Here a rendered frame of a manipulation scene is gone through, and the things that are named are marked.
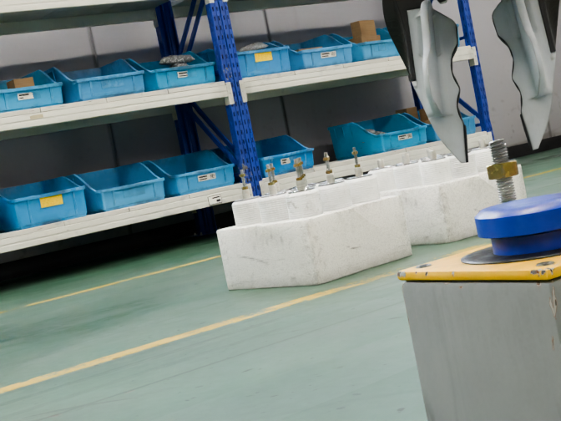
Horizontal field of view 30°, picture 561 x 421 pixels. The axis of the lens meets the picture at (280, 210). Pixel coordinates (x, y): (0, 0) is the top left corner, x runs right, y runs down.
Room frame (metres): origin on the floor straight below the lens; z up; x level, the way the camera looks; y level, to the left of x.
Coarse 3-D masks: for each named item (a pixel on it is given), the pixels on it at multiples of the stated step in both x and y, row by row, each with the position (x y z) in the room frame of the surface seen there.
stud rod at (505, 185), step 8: (496, 144) 0.59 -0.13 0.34; (504, 144) 0.59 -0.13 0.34; (496, 152) 0.59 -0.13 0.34; (504, 152) 0.59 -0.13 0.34; (496, 160) 0.59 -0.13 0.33; (504, 160) 0.59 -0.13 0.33; (496, 184) 0.60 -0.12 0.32; (504, 184) 0.59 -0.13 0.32; (512, 184) 0.59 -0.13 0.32; (504, 192) 0.59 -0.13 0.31; (512, 192) 0.59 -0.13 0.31; (504, 200) 0.59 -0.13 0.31; (512, 200) 0.59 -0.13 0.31
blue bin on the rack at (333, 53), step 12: (324, 36) 6.19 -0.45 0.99; (300, 48) 6.38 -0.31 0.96; (324, 48) 5.87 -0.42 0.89; (336, 48) 5.92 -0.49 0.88; (348, 48) 5.98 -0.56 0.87; (300, 60) 5.83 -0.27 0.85; (312, 60) 5.83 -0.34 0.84; (324, 60) 5.88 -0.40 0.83; (336, 60) 5.93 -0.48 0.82; (348, 60) 5.97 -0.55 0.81
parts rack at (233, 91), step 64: (0, 0) 4.81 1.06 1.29; (64, 0) 4.99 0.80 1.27; (128, 0) 5.17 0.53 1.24; (192, 0) 5.60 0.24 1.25; (256, 0) 6.31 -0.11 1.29; (320, 0) 6.59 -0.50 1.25; (384, 64) 6.06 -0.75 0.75; (0, 128) 4.74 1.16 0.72; (64, 128) 5.53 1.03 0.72; (192, 128) 5.96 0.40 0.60; (256, 192) 5.48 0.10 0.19
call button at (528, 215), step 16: (496, 208) 0.34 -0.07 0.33; (512, 208) 0.33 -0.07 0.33; (528, 208) 0.33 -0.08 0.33; (544, 208) 0.32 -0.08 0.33; (560, 208) 0.32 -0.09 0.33; (480, 224) 0.34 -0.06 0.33; (496, 224) 0.33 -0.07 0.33; (512, 224) 0.33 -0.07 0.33; (528, 224) 0.32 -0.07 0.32; (544, 224) 0.32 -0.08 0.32; (560, 224) 0.32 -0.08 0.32; (496, 240) 0.34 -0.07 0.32; (512, 240) 0.33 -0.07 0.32; (528, 240) 0.33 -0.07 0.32; (544, 240) 0.33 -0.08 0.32; (560, 240) 0.33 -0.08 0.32
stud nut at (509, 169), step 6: (504, 162) 0.59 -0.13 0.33; (510, 162) 0.59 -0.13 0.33; (516, 162) 0.59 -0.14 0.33; (492, 168) 0.59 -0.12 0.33; (498, 168) 0.59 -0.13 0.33; (504, 168) 0.59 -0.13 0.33; (510, 168) 0.59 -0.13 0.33; (516, 168) 0.59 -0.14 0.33; (492, 174) 0.59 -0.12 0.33; (498, 174) 0.59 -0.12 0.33; (504, 174) 0.59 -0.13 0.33; (510, 174) 0.59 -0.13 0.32; (516, 174) 0.59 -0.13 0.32
